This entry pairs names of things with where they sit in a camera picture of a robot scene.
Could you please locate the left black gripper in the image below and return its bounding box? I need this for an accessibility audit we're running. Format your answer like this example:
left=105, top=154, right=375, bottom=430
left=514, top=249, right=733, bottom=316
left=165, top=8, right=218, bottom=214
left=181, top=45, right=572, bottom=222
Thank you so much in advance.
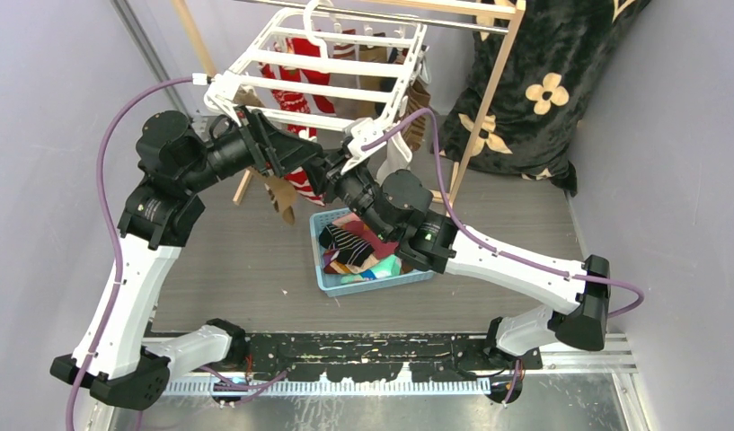
left=181, top=104, right=323, bottom=193

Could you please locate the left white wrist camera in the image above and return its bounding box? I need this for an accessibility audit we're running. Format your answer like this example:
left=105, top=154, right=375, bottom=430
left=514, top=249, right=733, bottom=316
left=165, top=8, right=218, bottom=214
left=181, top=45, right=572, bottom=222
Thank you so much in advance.
left=191, top=72, right=243, bottom=127

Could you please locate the mint green sock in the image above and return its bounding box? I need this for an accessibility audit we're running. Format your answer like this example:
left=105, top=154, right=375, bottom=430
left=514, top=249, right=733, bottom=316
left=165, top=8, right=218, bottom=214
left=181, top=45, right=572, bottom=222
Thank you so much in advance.
left=340, top=255, right=402, bottom=284

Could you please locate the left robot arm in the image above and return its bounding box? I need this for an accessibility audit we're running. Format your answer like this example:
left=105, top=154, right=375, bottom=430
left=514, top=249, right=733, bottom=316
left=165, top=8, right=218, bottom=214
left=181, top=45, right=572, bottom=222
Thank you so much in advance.
left=50, top=110, right=323, bottom=411

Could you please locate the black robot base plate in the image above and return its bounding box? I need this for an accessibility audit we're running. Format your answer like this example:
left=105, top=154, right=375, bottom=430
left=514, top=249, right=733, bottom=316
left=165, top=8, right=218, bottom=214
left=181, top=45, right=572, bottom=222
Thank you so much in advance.
left=208, top=332, right=515, bottom=383

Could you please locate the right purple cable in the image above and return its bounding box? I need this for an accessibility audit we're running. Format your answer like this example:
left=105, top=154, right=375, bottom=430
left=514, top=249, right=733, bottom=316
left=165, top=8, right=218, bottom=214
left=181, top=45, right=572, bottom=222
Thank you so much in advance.
left=358, top=107, right=646, bottom=408

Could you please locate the wooden drying rack frame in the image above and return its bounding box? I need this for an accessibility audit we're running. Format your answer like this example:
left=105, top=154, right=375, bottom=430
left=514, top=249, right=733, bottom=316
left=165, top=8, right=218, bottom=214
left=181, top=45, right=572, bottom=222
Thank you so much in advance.
left=170, top=0, right=527, bottom=207

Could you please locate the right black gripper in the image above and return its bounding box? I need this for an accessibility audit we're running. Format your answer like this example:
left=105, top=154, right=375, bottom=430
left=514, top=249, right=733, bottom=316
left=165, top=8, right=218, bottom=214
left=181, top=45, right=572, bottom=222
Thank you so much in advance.
left=301, top=148, right=394, bottom=243

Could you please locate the purple cable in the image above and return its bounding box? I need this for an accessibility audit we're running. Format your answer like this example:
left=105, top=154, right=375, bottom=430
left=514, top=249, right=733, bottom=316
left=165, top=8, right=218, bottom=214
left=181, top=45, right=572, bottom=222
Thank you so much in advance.
left=65, top=75, right=290, bottom=431
left=358, top=107, right=646, bottom=408

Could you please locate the light blue plastic basket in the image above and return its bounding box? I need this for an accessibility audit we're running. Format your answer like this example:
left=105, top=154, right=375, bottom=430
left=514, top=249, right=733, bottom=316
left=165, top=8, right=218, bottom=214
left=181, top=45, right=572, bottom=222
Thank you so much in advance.
left=309, top=208, right=435, bottom=297

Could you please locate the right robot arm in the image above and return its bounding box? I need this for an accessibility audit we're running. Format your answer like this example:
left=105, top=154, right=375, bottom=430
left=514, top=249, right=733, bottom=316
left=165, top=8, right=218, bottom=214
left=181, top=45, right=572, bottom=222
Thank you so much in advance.
left=304, top=150, right=609, bottom=369

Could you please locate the white plastic clip hanger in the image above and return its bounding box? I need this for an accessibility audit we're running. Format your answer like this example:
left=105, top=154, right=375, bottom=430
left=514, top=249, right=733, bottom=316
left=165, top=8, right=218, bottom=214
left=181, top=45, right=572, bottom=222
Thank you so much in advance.
left=202, top=5, right=431, bottom=139

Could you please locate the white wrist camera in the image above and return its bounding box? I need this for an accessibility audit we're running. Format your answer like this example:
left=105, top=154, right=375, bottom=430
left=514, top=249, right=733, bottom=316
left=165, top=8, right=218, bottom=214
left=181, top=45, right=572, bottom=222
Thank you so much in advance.
left=191, top=72, right=243, bottom=127
left=340, top=118, right=389, bottom=174

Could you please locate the black striped sock in basket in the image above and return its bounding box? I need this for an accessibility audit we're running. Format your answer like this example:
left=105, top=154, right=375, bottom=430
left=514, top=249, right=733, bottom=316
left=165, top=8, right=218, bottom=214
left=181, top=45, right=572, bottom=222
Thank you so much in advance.
left=318, top=224, right=375, bottom=267

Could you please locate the metal hanging rod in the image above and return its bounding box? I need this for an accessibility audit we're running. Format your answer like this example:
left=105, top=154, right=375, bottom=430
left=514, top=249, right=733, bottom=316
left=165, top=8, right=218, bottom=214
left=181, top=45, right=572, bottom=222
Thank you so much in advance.
left=246, top=1, right=526, bottom=35

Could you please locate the red white striped sock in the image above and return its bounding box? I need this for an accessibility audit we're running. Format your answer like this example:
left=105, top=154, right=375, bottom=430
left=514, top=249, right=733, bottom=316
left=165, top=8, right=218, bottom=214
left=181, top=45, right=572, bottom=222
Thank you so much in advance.
left=284, top=168, right=325, bottom=207

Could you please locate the black floral blanket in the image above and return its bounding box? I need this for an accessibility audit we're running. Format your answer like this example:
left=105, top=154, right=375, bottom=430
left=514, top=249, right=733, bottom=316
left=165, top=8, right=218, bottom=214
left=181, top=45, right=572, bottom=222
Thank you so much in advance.
left=438, top=0, right=648, bottom=196

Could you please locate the red sock plain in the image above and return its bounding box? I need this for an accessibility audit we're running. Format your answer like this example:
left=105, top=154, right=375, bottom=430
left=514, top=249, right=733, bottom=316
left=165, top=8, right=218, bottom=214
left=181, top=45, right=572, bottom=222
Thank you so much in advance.
left=290, top=38, right=335, bottom=114

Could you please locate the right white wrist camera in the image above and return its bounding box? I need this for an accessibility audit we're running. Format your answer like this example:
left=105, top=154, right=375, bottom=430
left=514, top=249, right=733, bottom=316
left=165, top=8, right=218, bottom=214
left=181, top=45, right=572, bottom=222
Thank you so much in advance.
left=340, top=118, right=389, bottom=174

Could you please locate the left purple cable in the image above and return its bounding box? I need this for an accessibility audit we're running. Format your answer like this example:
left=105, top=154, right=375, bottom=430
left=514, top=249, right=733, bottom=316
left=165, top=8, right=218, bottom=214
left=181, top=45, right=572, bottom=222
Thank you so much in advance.
left=65, top=75, right=290, bottom=431

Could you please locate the red snowflake sock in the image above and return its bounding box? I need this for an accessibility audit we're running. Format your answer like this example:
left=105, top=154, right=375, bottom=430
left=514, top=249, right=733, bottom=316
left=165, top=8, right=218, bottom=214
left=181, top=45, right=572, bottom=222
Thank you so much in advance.
left=259, top=63, right=317, bottom=141

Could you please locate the brown striped sock rear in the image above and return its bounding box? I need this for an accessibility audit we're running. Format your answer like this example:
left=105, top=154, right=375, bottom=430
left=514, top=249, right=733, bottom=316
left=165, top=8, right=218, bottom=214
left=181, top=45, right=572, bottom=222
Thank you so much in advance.
left=399, top=79, right=432, bottom=154

